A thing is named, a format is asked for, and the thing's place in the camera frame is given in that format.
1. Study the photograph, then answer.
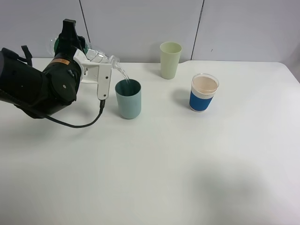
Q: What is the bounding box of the blue sleeved paper cup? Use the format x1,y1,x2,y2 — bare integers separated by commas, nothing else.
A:
189,73,219,112

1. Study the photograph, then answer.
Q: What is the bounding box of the teal plastic cup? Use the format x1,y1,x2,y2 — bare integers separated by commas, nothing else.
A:
115,79,141,119

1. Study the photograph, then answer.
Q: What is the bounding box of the pale green plastic cup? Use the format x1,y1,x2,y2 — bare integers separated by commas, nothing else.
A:
160,42,182,80

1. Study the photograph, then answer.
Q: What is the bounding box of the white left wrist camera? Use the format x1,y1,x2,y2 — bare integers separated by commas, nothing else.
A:
74,52,113,100

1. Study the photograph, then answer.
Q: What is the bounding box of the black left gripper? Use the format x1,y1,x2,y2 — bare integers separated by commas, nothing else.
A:
42,19,86,82

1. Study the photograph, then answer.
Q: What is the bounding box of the clear bottle green label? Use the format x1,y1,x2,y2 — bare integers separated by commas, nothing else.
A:
47,37,120,69

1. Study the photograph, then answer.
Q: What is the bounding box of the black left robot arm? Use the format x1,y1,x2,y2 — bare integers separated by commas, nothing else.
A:
0,19,85,119

